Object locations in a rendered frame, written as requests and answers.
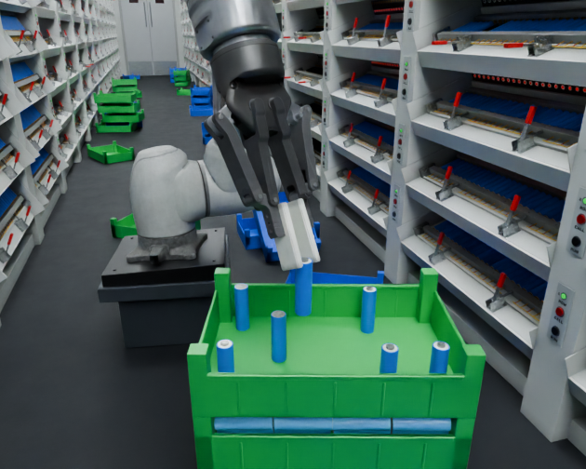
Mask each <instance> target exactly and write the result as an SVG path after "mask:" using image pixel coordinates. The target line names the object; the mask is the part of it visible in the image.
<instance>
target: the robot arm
mask: <svg viewBox="0 0 586 469"><path fill-rule="evenodd" d="M185 2H186V5H187V8H188V14H189V18H190V20H191V21H192V25H193V30H194V34H195V37H196V41H197V44H198V47H199V51H200V54H201V55H202V57H203V58H204V59H205V60H208V61H210V67H211V70H212V94H213V115H211V116H210V117H209V118H208V119H207V120H205V122H204V127H205V129H206V130H207V131H208V133H209V134H210V135H211V136H212V139H211V140H210V141H209V142H208V144H207V145H206V150H205V154H204V160H199V161H193V160H188V158H187V154H186V153H184V152H183V151H182V150H181V149H179V148H175V147H173V146H170V145H163V146H156V147H152V148H148V149H145V150H142V151H140V152H139V153H138V155H137V157H136V159H135V162H134V164H133V167H132V171H131V176H130V185H129V192H130V202H131V208H132V214H133V218H134V222H135V225H136V228H137V234H138V245H137V246H136V248H135V249H134V250H133V251H132V252H130V253H128V254H127V261H128V262H134V261H150V263H151V264H157V263H159V262H161V261H165V260H186V261H189V260H193V259H195V258H196V253H197V251H198V249H199V248H200V247H201V245H202V244H203V242H204V241H205V240H206V239H207V233H204V232H199V233H197V232H196V228H195V222H196V221H199V220H201V219H203V218H205V217H218V216H227V215H233V214H238V213H243V212H248V211H251V210H254V209H255V210H257V211H261V212H262V215H263V219H264V221H265V225H266V229H267V233H268V236H269V237H270V238H271V239H274V242H275V245H276V249H277V252H278V256H279V260H280V263H281V267H282V270H283V271H286V270H292V269H298V268H301V267H302V266H303V264H302V260H301V258H302V257H306V258H310V259H312V260H313V263H314V262H318V261H320V257H319V253H318V250H317V246H316V244H315V240H314V237H313V231H312V228H313V218H312V214H311V211H310V207H309V204H308V198H309V197H312V195H313V191H315V190H317V189H318V187H319V184H318V178H317V171H316V164H315V158H314V151H313V139H312V132H311V126H310V124H311V118H312V112H313V110H312V108H311V106H310V105H304V106H302V107H300V106H298V104H296V103H294V102H292V101H291V97H290V95H289V94H288V92H287V91H286V89H285V86H284V78H285V69H284V65H283V62H282V59H281V55H280V51H279V48H278V45H277V44H276V43H277V42H278V40H279V39H280V37H281V30H280V26H279V23H278V19H277V16H276V13H275V9H274V5H273V0H185ZM287 117H288V119H287ZM269 147H270V150H271V153H272V156H273V157H271V155H270V151H269ZM281 182H282V185H283V188H284V191H285V194H286V199H287V201H288V203H287V202H284V203H281V204H279V202H280V199H279V195H278V193H279V191H280V187H281Z"/></svg>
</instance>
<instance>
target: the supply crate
mask: <svg viewBox="0 0 586 469"><path fill-rule="evenodd" d="M438 276H439V274H438V273H437V271H436V270H435V269H434V268H421V269H420V283H419V284H313V285H312V312H311V313H310V314H309V315H306V316H300V315H297V314H296V313H295V284H247V285H248V306H249V329H248V330H245V331H240V330H238V329H237V328H236V320H235V301H234V286H235V285H237V284H238V283H232V282H231V269H230V268H216V271H215V274H214V279H215V292H214V296H213V299H212V302H211V304H210V307H209V311H208V314H207V317H206V322H205V324H204V328H203V331H202V334H201V337H200V340H199V343H191V344H190V347H189V350H188V353H187V362H188V371H189V384H190V393H191V403H192V413H193V417H286V418H476V412H477V407H478V401H479V396H480V391H481V385H482V380H483V373H484V367H485V362H486V354H485V352H484V350H483V349H482V347H481V345H479V344H465V342H464V340H463V339H462V337H461V336H460V334H459V331H458V329H457V327H456V326H455V324H454V322H453V320H452V318H451V316H450V315H449V313H448V311H447V309H446V307H445V305H444V304H443V302H442V300H441V298H440V296H439V294H438V293H437V291H436V290H437V283H438ZM366 286H371V287H375V288H376V289H377V299H376V313H375V326H374V331H373V332H372V333H369V334H366V333H364V332H362V331H361V313H362V298H363V288H364V287H366ZM278 310H280V311H284V312H285V313H286V360H285V361H284V362H281V363H277V362H274V361H273V360H272V331H271V313H272V312H273V311H278ZM221 340H230V341H232V342H233V356H234V372H218V359H217V346H216V344H217V342H219V341H221ZM437 341H441V342H446V343H447V344H448V345H449V346H450V349H449V356H448V362H447V369H446V373H429V369H430V362H431V353H432V346H433V343H434V342H437ZM384 343H393V344H395V345H397V346H398V348H399V353H398V362H397V372H396V373H380V354H381V346H382V345H383V344H384Z"/></svg>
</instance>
